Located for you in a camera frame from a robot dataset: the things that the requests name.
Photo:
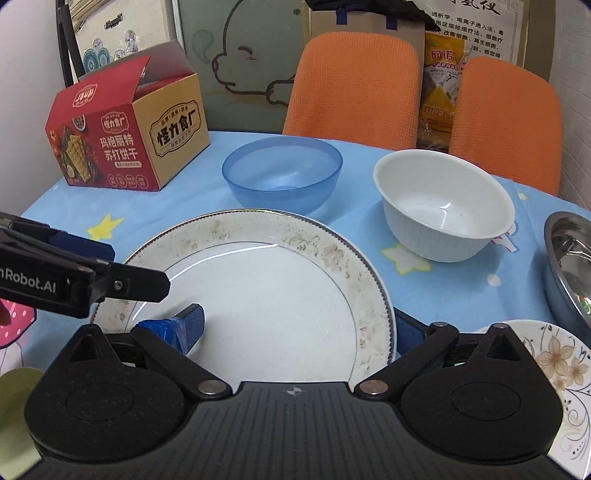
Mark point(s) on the green plastic plate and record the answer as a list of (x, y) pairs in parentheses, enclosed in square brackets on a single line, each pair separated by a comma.
[(18, 451)]

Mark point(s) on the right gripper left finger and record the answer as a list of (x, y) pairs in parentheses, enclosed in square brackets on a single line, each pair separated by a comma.
[(181, 332)]

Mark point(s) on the white gold-rimmed plate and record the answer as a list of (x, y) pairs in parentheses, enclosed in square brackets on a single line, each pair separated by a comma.
[(285, 298)]

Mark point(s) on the blue translucent bowl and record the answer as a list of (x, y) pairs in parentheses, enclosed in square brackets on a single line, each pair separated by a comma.
[(286, 173)]

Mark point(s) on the right orange chair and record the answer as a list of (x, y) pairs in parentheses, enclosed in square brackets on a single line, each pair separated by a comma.
[(508, 122)]

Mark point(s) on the white chinese text poster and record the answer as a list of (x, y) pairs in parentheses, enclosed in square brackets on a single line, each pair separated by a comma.
[(495, 28)]

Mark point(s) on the yellow snack bag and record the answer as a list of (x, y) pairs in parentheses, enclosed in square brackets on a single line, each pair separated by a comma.
[(444, 59)]

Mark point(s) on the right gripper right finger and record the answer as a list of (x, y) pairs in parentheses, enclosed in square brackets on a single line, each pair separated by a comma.
[(421, 347)]

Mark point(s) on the orange chair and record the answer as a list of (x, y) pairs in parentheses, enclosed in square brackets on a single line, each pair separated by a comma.
[(357, 87), (508, 122)]

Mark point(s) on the blue cartoon pig tablecloth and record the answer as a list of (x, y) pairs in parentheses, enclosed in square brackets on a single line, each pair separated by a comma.
[(504, 281)]

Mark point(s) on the red cracker box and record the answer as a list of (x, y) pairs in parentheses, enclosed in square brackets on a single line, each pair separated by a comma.
[(132, 125)]

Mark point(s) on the white floral plate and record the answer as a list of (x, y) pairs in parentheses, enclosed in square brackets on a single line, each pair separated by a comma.
[(566, 362)]

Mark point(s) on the brown cardboard box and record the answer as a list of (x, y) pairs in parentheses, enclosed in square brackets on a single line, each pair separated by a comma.
[(318, 22)]

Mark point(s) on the frosted glass panel with cartoon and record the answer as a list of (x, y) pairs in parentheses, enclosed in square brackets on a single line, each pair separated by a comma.
[(245, 54)]

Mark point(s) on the white ribbed bowl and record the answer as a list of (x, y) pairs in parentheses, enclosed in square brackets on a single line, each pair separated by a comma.
[(441, 207)]

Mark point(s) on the stainless steel bowl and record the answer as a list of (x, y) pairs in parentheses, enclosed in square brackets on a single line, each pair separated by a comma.
[(567, 275)]

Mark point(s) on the black folding stand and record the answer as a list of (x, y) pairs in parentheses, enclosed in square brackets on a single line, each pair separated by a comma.
[(70, 59)]

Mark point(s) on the left orange chair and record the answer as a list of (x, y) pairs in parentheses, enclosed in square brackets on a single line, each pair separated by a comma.
[(357, 87)]

